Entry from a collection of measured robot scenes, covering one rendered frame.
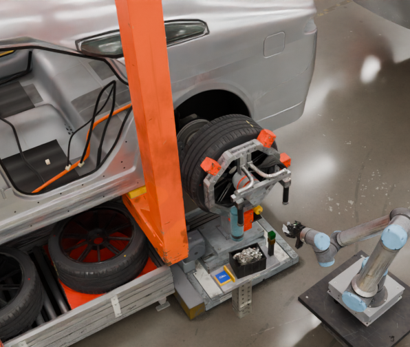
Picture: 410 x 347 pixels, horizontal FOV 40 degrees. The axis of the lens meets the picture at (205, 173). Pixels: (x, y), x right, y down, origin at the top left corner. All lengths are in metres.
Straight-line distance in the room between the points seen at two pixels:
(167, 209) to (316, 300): 1.15
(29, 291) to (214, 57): 1.84
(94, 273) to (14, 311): 0.52
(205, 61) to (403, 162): 2.35
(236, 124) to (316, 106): 2.28
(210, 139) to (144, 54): 1.04
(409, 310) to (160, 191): 1.72
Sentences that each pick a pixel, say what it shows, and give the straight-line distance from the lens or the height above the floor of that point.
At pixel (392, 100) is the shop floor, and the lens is 5.98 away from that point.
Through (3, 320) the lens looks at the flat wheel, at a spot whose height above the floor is 0.50.
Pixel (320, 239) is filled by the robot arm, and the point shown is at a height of 0.90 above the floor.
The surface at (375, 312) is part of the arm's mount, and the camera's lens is 3.65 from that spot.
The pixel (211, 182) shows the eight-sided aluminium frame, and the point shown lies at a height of 0.98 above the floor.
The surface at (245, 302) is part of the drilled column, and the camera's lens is 3.90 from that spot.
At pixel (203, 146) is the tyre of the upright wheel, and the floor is 1.11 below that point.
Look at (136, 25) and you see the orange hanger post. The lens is 2.57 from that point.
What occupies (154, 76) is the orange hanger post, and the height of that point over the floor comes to 1.90.
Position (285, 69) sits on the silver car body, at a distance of 3.96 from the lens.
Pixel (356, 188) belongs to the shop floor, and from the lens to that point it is 4.92.
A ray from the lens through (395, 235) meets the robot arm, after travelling 2.93.
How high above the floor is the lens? 3.36
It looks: 42 degrees down
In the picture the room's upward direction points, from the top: 4 degrees counter-clockwise
